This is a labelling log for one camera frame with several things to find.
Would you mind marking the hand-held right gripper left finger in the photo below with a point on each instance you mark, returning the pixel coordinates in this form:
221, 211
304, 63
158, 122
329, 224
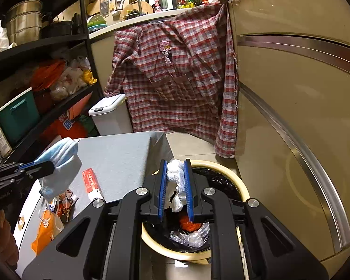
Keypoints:
162, 192

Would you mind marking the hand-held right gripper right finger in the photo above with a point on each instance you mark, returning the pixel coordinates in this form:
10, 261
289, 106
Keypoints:
189, 192

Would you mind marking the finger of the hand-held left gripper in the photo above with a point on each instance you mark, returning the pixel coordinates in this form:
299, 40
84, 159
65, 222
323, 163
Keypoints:
43, 170
26, 166

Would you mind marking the white tissue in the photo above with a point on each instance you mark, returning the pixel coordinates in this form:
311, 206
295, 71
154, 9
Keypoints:
176, 178

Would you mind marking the blue face mask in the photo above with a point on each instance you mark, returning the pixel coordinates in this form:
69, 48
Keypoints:
61, 157

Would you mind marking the beige round trash bin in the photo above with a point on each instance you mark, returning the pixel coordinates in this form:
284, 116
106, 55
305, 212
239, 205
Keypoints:
175, 255

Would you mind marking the person's left hand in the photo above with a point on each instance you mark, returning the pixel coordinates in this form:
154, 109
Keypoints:
1, 239

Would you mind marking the orange wrapper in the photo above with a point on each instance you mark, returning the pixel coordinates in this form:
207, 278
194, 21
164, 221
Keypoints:
189, 224

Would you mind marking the black bin liner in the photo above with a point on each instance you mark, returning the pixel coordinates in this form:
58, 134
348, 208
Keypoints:
221, 180

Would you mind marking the labelled jar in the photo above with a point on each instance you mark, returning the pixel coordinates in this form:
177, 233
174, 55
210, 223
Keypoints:
0, 141

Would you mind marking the red snack wrapper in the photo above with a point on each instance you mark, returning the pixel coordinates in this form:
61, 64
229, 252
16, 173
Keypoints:
65, 207

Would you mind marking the crumpled clear plastic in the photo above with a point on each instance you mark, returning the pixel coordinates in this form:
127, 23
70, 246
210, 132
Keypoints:
192, 237

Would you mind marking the red and white carton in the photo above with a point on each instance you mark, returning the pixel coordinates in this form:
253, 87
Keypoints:
90, 180

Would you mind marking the red orange sack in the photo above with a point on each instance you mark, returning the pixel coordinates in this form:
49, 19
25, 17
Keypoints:
67, 128

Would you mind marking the teal storage box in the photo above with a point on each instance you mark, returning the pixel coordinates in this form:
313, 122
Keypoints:
17, 116

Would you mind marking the orange printed plastic bag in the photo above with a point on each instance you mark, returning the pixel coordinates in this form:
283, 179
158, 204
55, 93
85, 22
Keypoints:
43, 233

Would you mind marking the grey table mat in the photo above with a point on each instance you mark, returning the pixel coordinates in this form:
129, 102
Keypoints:
119, 157

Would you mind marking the white lidded bin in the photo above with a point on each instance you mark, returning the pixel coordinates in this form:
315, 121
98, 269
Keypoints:
110, 119

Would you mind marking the clear plastic food bags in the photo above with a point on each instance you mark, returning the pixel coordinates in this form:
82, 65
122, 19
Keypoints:
67, 78

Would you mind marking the red plaid shirt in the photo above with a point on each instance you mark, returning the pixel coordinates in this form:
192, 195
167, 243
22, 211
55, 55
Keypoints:
178, 93

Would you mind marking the yellow packet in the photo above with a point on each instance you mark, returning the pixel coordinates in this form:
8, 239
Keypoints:
89, 77

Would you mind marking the black shelf rack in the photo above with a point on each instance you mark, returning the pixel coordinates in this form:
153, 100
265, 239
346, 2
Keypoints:
61, 39

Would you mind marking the black cooking pot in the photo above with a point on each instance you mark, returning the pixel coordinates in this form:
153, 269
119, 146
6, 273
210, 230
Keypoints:
58, 29

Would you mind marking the stacked steel pots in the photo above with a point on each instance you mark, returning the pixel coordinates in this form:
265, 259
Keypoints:
23, 20

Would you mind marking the green dishes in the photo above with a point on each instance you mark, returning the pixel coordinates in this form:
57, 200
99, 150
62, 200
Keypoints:
96, 23

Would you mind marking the beige kitchen cabinet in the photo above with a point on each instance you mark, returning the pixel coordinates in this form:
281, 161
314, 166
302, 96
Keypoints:
294, 64

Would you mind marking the metal grater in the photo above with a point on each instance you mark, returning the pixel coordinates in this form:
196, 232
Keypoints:
104, 5

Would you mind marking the pink doll figure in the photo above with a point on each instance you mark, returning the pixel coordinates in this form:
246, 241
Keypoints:
158, 7

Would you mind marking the wooden cutting board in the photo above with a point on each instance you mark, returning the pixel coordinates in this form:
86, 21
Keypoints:
145, 7

